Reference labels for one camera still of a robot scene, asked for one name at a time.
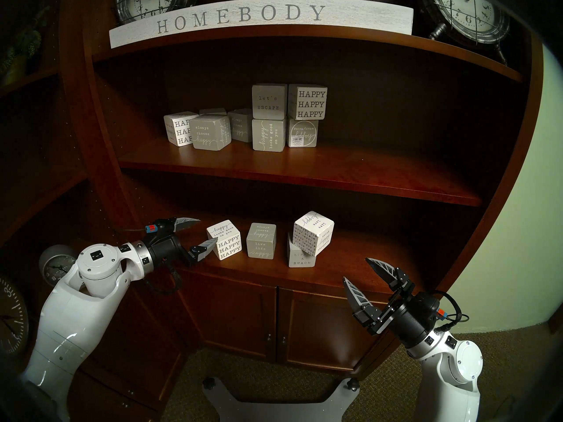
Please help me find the ship wheel metal clock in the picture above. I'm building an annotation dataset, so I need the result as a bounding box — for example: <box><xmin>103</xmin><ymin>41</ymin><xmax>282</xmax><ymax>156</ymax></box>
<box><xmin>416</xmin><ymin>0</ymin><xmax>513</xmax><ymax>65</ymax></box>

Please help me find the small grey alarm clock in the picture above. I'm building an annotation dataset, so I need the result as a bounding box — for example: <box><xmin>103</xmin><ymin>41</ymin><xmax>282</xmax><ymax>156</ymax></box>
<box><xmin>39</xmin><ymin>244</ymin><xmax>80</xmax><ymax>290</ymax></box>

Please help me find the large dark round clock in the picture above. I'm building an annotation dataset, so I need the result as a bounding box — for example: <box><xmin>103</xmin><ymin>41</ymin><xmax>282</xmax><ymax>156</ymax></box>
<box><xmin>0</xmin><ymin>274</ymin><xmax>29</xmax><ymax>356</ymax></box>

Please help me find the white HOMEBODY wooden sign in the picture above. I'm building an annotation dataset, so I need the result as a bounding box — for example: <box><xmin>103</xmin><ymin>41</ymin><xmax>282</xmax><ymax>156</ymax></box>
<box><xmin>109</xmin><ymin>0</ymin><xmax>414</xmax><ymax>49</ymax></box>

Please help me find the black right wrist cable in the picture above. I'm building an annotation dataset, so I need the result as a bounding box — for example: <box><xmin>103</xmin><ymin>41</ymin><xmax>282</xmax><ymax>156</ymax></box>
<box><xmin>433</xmin><ymin>291</ymin><xmax>469</xmax><ymax>334</ymax></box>

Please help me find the white HAPPY lettered cube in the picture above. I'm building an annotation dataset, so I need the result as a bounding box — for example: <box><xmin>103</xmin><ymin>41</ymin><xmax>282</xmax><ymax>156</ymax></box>
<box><xmin>164</xmin><ymin>112</ymin><xmax>199</xmax><ymax>148</ymax></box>
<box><xmin>288</xmin><ymin>84</ymin><xmax>328</xmax><ymax>120</ymax></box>
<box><xmin>207</xmin><ymin>219</ymin><xmax>242</xmax><ymax>261</ymax></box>

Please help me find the brown wooden bookshelf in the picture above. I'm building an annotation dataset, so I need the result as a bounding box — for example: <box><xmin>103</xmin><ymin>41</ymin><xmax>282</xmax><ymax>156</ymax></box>
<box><xmin>59</xmin><ymin>0</ymin><xmax>546</xmax><ymax>382</ymax></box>

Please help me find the grey always choose happy cube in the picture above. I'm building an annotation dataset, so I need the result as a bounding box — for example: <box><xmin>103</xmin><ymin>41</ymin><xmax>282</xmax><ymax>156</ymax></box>
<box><xmin>246</xmin><ymin>222</ymin><xmax>277</xmax><ymax>259</ymax></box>
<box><xmin>189</xmin><ymin>115</ymin><xmax>232</xmax><ymax>151</ymax></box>

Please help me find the brown wooden side shelf unit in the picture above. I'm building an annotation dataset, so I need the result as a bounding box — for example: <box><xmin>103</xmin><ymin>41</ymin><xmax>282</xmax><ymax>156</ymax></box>
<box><xmin>0</xmin><ymin>0</ymin><xmax>198</xmax><ymax>422</ymax></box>

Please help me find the grey let's escape cube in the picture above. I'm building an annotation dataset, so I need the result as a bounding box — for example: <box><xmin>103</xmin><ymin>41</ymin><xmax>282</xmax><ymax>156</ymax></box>
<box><xmin>252</xmin><ymin>83</ymin><xmax>288</xmax><ymax>120</ymax></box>

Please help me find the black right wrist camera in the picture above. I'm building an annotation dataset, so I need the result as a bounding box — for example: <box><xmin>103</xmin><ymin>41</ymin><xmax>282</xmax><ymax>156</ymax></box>
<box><xmin>420</xmin><ymin>293</ymin><xmax>442</xmax><ymax>316</ymax></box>

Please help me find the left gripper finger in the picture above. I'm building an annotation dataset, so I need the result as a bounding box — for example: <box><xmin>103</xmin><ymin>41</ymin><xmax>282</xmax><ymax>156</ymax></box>
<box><xmin>169</xmin><ymin>216</ymin><xmax>202</xmax><ymax>233</ymax></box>
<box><xmin>189</xmin><ymin>237</ymin><xmax>219</xmax><ymax>263</ymax></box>

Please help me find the white happy place print cube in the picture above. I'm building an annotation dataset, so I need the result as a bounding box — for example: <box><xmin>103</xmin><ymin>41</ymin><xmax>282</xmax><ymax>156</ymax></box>
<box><xmin>293</xmin><ymin>211</ymin><xmax>335</xmax><ymax>257</ymax></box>

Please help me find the white cube with barcode sticker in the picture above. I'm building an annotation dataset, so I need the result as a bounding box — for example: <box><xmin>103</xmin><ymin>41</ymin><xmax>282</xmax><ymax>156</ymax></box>
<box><xmin>288</xmin><ymin>116</ymin><xmax>319</xmax><ymax>148</ymax></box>

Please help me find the green artificial plant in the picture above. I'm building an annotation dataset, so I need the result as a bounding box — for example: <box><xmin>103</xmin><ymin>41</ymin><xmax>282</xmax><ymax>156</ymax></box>
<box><xmin>0</xmin><ymin>8</ymin><xmax>49</xmax><ymax>87</ymax></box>

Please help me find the grey happy looks good cube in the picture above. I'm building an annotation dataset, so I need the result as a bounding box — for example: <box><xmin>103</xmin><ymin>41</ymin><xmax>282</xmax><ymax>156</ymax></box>
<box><xmin>252</xmin><ymin>118</ymin><xmax>289</xmax><ymax>152</ymax></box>

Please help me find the wooden cabinet door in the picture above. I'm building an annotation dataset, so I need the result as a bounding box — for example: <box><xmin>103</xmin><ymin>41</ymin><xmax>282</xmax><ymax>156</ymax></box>
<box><xmin>277</xmin><ymin>287</ymin><xmax>398</xmax><ymax>373</ymax></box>
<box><xmin>189</xmin><ymin>272</ymin><xmax>278</xmax><ymax>362</ymax></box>

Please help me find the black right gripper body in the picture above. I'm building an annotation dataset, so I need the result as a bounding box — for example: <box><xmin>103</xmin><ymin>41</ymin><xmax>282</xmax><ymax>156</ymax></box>
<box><xmin>354</xmin><ymin>278</ymin><xmax>440</xmax><ymax>349</ymax></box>

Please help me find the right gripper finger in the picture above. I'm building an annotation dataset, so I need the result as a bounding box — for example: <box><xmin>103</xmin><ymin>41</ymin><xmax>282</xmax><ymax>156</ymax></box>
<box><xmin>343</xmin><ymin>276</ymin><xmax>374</xmax><ymax>314</ymax></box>
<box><xmin>366</xmin><ymin>257</ymin><xmax>402</xmax><ymax>292</ymax></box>

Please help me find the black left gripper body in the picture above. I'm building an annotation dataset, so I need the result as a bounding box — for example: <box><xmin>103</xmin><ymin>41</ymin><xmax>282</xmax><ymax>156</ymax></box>
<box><xmin>147</xmin><ymin>234</ymin><xmax>196</xmax><ymax>268</ymax></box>

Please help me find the grey small lettered cube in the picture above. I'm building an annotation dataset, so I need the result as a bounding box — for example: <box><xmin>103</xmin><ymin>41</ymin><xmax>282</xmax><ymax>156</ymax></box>
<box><xmin>227</xmin><ymin>108</ymin><xmax>253</xmax><ymax>143</ymax></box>

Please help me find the grey life's a beach cube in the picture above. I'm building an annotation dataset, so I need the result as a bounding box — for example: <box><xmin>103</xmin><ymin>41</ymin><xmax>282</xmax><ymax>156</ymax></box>
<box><xmin>287</xmin><ymin>232</ymin><xmax>317</xmax><ymax>268</ymax></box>

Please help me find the wire caged round clock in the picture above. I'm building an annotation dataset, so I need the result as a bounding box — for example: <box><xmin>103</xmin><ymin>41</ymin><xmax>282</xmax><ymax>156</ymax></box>
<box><xmin>115</xmin><ymin>0</ymin><xmax>198</xmax><ymax>26</ymax></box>

